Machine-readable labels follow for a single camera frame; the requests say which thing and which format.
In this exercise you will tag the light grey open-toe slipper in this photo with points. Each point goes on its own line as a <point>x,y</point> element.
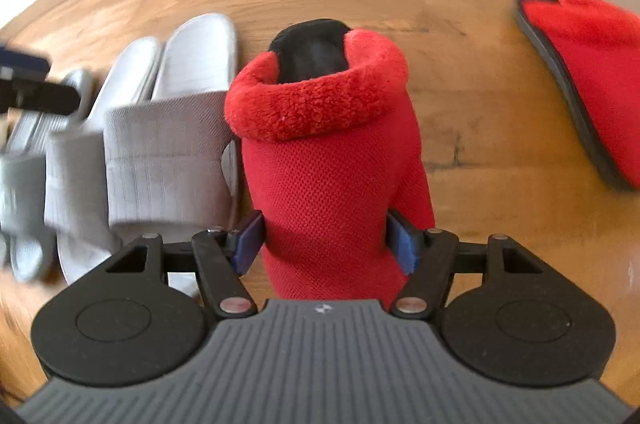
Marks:
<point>80,184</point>
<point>165,153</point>

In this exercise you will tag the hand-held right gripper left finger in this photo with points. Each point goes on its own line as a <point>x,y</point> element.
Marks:
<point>250,244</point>

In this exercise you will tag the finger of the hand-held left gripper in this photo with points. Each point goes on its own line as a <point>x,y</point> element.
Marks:
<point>25,59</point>

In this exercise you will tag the dark grey slide sandal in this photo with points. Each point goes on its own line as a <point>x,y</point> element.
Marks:
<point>27,189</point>

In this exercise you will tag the red fleece slipper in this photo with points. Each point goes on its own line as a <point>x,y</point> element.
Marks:
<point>595,53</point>
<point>330,163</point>

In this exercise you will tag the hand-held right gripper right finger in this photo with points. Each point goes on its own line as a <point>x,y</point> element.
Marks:
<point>402,244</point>

